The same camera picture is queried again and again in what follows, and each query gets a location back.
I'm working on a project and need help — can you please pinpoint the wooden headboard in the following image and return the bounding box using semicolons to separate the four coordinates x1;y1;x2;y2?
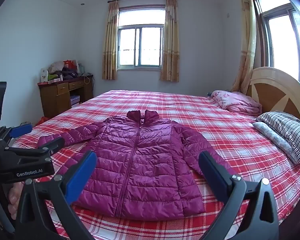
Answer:
245;66;300;130

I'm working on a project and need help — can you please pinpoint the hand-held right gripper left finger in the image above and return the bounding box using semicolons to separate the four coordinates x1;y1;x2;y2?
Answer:
15;150;98;240

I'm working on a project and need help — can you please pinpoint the bed with red plaid sheet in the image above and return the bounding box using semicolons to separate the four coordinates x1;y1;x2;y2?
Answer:
9;90;300;240

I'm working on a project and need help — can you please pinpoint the person's left hand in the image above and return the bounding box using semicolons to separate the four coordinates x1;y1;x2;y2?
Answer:
7;182;23;221

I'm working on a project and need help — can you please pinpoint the striped pillow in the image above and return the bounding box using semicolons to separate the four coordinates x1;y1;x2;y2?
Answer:
255;112;300;155

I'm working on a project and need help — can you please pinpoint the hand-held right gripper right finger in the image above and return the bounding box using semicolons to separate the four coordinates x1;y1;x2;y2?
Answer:
198;151;287;240

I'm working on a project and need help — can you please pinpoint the pale floral pillow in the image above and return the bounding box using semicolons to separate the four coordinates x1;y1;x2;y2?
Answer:
252;121;300;165

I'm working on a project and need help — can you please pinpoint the purple puffer jacket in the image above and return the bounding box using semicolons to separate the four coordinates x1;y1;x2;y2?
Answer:
37;109;237;218

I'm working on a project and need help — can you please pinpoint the small sliding window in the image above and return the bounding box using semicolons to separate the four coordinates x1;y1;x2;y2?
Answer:
116;5;165;70

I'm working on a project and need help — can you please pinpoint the pile of clothes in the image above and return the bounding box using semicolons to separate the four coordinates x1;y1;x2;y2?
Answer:
48;61;78;80

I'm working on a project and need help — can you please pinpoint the yellow floral curtain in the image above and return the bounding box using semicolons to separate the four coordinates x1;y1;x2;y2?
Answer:
102;0;120;80
160;0;180;82
231;0;257;94

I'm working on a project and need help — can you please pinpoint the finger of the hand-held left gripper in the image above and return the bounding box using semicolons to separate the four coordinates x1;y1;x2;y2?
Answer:
0;123;33;140
4;136;66;161

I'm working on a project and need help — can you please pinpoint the large sliding window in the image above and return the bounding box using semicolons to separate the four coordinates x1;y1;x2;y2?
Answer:
251;0;300;85

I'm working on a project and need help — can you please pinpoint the brown wooden desk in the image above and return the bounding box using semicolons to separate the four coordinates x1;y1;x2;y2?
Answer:
38;74;94;119

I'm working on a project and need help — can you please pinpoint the pink folded quilt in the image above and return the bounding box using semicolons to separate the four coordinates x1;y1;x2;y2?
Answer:
211;90;263;117

